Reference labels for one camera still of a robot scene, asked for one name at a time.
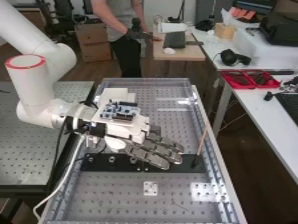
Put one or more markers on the small brown box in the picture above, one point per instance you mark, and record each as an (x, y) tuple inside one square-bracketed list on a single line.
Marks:
[(224, 31)]

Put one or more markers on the wooden desk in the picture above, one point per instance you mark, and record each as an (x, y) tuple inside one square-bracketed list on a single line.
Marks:
[(187, 55)]

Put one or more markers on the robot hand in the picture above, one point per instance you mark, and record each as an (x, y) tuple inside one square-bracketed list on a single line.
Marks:
[(134, 128)]

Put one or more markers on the white desk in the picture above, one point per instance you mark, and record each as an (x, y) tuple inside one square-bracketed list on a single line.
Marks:
[(271, 133)]

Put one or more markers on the cardboard box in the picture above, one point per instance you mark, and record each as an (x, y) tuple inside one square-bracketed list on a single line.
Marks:
[(91, 33), (96, 52)]

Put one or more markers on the thin stick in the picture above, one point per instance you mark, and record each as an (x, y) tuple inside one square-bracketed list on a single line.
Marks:
[(203, 141)]

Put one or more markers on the black plate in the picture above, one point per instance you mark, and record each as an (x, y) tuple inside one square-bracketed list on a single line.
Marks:
[(98, 165)]

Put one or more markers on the black box-shaped device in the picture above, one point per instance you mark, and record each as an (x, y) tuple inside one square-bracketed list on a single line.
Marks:
[(280, 30)]

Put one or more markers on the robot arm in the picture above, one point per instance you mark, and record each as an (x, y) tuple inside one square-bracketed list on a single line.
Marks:
[(35, 40)]

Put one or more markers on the clear box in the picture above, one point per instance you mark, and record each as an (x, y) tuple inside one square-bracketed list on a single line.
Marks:
[(147, 81)]

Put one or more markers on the red tray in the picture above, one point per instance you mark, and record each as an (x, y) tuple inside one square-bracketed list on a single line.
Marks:
[(239, 80), (265, 78)]

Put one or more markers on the small black adapter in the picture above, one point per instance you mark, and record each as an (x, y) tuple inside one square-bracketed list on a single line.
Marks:
[(269, 96)]

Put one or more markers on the black headphones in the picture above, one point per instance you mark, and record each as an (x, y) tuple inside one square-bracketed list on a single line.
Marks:
[(235, 57)]

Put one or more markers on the person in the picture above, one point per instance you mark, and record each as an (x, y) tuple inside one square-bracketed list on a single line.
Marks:
[(127, 53)]

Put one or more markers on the white mouse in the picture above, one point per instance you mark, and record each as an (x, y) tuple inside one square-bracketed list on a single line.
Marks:
[(170, 50)]

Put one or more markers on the black office chair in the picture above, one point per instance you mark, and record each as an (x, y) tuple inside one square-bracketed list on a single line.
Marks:
[(61, 15)]

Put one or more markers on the small white box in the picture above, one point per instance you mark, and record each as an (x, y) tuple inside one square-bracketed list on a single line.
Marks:
[(114, 95)]

